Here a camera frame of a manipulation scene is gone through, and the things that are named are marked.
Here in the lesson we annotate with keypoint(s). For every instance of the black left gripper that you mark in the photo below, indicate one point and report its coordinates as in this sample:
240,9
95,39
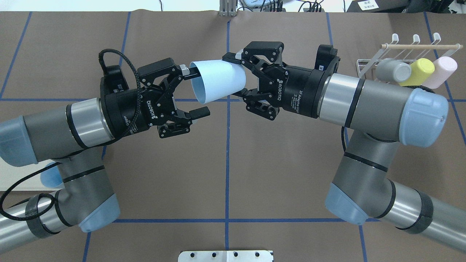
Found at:
123,115

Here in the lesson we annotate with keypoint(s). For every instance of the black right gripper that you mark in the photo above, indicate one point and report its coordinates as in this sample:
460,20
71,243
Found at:
299,91

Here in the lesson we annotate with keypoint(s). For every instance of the light blue plastic cup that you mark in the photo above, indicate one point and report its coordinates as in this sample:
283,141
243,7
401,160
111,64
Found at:
217,79

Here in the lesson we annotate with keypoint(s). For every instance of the grey plastic cup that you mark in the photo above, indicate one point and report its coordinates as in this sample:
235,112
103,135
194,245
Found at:
392,70

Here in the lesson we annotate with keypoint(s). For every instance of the yellow plastic cup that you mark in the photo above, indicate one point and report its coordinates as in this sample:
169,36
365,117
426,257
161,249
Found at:
421,69

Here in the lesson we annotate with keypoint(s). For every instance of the pink plastic cup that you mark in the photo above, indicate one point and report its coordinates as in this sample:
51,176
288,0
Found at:
445,66

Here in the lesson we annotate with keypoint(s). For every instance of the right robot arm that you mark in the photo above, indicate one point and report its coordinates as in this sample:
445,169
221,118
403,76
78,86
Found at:
383,116

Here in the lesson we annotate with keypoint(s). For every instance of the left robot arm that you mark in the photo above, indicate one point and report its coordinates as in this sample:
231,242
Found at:
73,137

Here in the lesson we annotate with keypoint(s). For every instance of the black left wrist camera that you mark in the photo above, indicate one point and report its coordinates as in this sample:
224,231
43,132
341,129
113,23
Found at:
113,81

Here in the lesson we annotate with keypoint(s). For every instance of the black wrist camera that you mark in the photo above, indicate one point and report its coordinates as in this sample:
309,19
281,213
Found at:
327,57
113,81

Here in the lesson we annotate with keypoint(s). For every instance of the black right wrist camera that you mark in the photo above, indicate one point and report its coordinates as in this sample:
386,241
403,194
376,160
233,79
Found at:
327,57

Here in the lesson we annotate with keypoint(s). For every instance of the white wire cup rack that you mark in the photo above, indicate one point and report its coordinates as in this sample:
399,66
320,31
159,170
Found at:
407,53

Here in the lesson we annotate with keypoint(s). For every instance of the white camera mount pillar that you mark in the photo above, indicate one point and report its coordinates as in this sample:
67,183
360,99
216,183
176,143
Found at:
226,256

